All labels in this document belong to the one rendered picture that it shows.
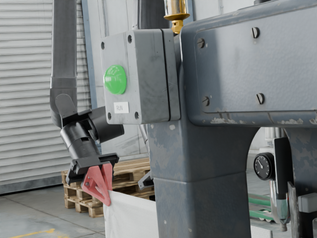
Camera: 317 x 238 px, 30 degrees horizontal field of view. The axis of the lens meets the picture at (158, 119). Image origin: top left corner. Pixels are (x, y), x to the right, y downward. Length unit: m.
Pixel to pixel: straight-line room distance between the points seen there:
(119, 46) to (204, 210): 0.18
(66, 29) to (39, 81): 7.13
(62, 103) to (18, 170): 7.17
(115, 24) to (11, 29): 1.65
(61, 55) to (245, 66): 0.87
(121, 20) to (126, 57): 8.64
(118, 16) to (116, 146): 1.98
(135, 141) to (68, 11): 7.86
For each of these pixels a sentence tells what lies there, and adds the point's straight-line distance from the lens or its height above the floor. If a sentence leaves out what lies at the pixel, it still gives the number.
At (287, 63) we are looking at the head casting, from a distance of 0.47.
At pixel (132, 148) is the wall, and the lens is 9.19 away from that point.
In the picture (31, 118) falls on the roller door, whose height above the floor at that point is 1.01.
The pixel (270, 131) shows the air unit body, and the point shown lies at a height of 1.20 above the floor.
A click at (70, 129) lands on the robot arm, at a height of 1.20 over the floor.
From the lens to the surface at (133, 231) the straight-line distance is 1.09.
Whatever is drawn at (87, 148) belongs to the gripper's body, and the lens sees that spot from 1.21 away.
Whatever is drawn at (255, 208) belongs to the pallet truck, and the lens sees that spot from 5.57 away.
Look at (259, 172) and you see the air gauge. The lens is 0.81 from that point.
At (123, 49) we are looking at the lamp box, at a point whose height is 1.31.
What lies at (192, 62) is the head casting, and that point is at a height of 1.29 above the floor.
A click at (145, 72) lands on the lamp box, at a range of 0.56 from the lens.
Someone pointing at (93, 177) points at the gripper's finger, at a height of 1.11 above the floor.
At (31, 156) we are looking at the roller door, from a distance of 8.48.
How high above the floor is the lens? 1.27
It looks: 3 degrees down
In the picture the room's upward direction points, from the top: 5 degrees counter-clockwise
